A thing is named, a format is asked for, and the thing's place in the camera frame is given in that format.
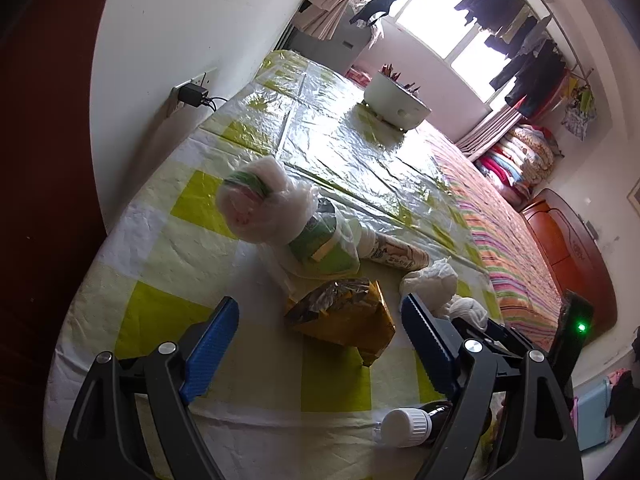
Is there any white tissue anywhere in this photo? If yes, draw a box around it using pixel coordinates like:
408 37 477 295
399 258 458 318
447 295 489 330

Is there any brown bottle white cap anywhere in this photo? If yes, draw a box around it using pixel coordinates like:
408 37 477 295
376 400 452 448

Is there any golden foil snack bag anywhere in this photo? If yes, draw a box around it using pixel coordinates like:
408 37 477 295
284 278 396 367

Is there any plastic bag with green cup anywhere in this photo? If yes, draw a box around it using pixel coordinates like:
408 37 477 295
215 156 360 296

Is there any striped pink bed cover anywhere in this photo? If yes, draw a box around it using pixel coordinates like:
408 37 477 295
427 130 562 350

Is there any blue storage box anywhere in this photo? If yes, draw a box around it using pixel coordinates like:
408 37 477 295
573 377 612 452

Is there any red wooden headboard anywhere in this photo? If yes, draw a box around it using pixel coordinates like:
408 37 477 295
521 188 617 344

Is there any stack of folded quilts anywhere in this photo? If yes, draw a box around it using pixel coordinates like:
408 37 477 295
474 124 564 209

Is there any right pink curtain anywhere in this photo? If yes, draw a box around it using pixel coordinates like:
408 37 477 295
454 105 523 162

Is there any pink curtain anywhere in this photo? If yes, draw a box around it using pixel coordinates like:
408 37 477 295
293 0 349 40
454 105 523 162

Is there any red wooden door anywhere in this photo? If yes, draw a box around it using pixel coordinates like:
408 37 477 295
1 0 106 479

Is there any white plastic pen basket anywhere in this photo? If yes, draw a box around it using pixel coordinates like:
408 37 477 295
363 64 432 131

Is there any hanging dark clothes row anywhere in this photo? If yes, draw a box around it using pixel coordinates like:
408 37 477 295
369 0 599 141

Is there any white standing heater appliance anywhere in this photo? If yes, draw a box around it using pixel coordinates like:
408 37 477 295
288 16 371 76

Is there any black garment hanging low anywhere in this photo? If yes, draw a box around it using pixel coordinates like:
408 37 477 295
349 0 396 26

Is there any left pink curtain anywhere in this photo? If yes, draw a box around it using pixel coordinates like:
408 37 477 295
293 0 349 40

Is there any framed wall picture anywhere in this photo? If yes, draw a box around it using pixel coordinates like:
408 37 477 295
627 179 640 216

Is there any metal clothes rail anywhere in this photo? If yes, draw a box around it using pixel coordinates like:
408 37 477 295
526 0 592 82

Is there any black wall charger plug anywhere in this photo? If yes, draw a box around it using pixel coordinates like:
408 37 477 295
177 82 227 112

